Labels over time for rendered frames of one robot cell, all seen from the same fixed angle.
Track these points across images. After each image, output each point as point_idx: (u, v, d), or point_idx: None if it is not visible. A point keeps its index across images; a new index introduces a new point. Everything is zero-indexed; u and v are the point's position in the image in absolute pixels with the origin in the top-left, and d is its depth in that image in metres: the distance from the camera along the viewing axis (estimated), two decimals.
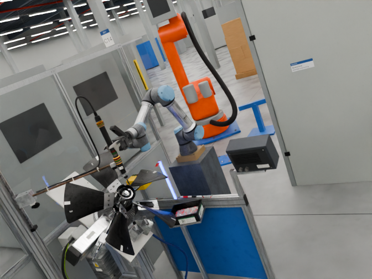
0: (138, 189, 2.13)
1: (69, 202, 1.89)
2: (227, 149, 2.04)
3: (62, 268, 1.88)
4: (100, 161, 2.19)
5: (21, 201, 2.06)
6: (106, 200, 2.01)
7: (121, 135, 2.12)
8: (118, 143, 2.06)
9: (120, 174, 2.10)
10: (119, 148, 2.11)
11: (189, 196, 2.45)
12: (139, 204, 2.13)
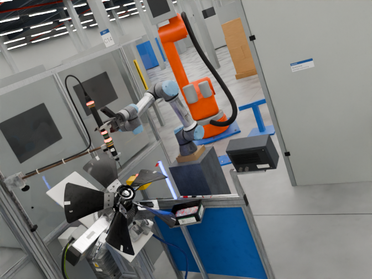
0: (138, 189, 2.13)
1: (69, 202, 1.89)
2: (227, 149, 2.04)
3: (62, 268, 1.88)
4: (100, 161, 2.19)
5: (11, 183, 2.02)
6: (106, 200, 2.01)
7: (112, 117, 2.08)
8: (109, 124, 2.02)
9: (112, 156, 2.06)
10: (110, 129, 2.07)
11: (189, 196, 2.45)
12: (139, 204, 2.13)
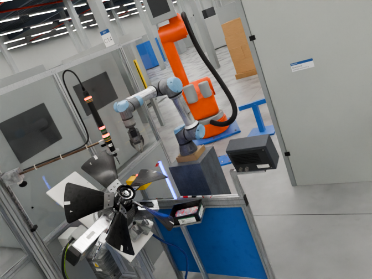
0: (138, 206, 2.04)
1: (96, 158, 2.18)
2: (227, 149, 2.04)
3: (62, 268, 1.88)
4: (151, 174, 2.30)
5: (8, 179, 2.01)
6: (113, 185, 2.11)
7: None
8: (140, 140, 2.22)
9: (110, 151, 2.06)
10: None
11: (189, 196, 2.45)
12: (125, 216, 2.03)
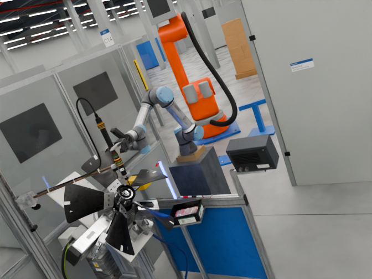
0: (138, 206, 2.04)
1: (96, 158, 2.18)
2: (227, 149, 2.04)
3: (62, 268, 1.88)
4: (151, 174, 2.30)
5: (22, 202, 2.06)
6: (113, 185, 2.11)
7: (122, 138, 2.13)
8: (119, 145, 2.07)
9: (121, 175, 2.11)
10: (120, 150, 2.12)
11: (189, 196, 2.45)
12: (125, 216, 2.03)
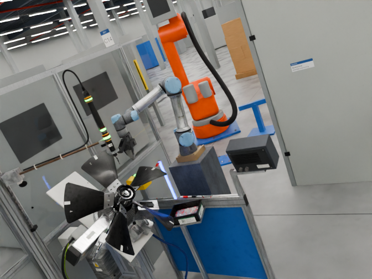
0: (138, 206, 2.04)
1: (96, 158, 2.18)
2: (227, 149, 2.04)
3: (62, 268, 1.88)
4: (150, 171, 2.29)
5: (8, 179, 2.01)
6: (113, 185, 2.11)
7: (125, 144, 2.50)
8: None
9: (110, 151, 2.06)
10: None
11: (189, 196, 2.45)
12: (125, 216, 2.03)
